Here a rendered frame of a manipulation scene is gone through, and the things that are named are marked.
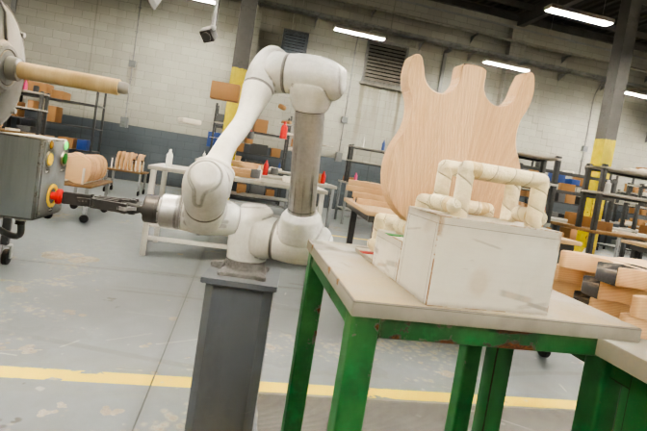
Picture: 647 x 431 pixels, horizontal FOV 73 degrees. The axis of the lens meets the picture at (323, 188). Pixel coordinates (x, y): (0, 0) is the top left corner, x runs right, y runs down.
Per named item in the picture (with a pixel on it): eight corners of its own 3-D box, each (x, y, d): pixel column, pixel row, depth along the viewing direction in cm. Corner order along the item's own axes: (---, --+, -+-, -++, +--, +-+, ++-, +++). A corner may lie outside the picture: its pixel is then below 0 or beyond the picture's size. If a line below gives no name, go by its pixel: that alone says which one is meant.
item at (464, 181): (455, 216, 83) (463, 167, 82) (447, 214, 86) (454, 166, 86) (470, 218, 84) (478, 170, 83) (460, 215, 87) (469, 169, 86)
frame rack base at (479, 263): (427, 306, 82) (442, 215, 81) (394, 282, 96) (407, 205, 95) (548, 316, 88) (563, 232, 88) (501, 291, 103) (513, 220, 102)
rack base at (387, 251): (396, 283, 96) (402, 241, 95) (370, 264, 112) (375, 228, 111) (503, 292, 103) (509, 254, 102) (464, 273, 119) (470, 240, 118)
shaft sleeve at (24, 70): (25, 62, 86) (23, 79, 86) (16, 61, 83) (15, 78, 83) (122, 79, 89) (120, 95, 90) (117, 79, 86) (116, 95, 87)
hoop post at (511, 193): (504, 220, 95) (512, 178, 94) (496, 218, 98) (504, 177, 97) (517, 222, 96) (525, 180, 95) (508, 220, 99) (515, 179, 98)
